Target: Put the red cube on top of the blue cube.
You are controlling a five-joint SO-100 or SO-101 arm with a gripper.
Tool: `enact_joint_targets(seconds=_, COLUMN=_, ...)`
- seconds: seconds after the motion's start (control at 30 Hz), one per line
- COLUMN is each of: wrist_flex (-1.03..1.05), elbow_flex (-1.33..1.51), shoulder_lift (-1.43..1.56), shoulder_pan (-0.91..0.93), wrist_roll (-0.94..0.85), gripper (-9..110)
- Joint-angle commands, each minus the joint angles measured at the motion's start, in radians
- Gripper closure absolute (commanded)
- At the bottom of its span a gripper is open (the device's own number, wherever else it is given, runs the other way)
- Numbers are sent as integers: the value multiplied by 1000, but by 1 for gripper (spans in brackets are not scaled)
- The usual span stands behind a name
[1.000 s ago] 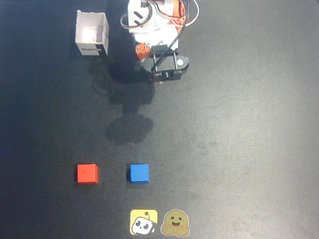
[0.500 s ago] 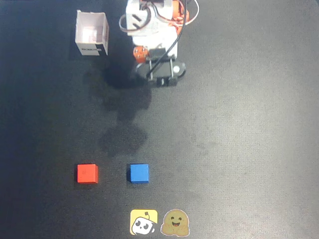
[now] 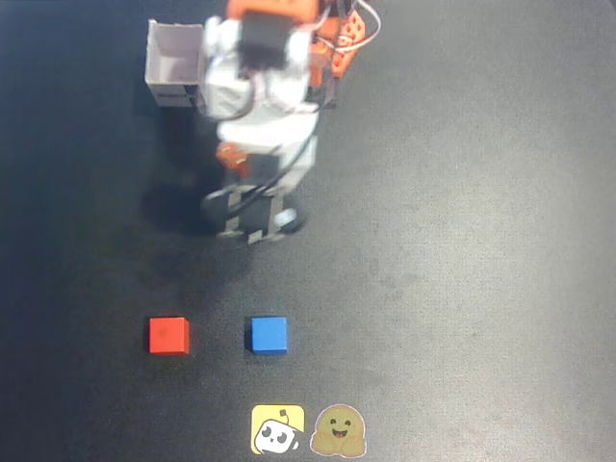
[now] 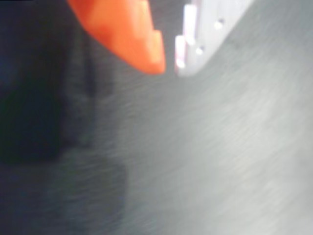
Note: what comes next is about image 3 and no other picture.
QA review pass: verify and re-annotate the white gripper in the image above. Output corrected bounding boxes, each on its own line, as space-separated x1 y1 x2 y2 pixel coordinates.
200 14 322 194

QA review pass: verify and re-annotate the red cube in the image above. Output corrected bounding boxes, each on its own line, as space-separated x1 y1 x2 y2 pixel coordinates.
147 316 191 356

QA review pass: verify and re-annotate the blue cube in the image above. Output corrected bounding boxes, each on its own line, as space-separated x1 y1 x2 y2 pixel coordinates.
244 315 290 357

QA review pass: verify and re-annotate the white cardboard box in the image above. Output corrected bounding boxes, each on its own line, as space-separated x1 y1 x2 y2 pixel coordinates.
143 18 207 110

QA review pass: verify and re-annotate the yellow robot sticker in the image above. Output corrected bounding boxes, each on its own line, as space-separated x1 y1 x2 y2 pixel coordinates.
249 403 307 455

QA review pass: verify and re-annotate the hugging face sticker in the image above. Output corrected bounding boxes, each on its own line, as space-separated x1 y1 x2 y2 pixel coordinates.
309 402 369 457

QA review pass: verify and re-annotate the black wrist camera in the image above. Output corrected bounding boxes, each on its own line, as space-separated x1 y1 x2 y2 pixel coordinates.
200 184 310 244

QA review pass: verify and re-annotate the black camera cable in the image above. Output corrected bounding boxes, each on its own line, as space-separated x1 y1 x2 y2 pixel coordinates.
230 129 322 208

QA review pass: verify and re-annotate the white servo wire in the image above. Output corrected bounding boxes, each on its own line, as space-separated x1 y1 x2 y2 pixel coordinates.
335 0 382 50

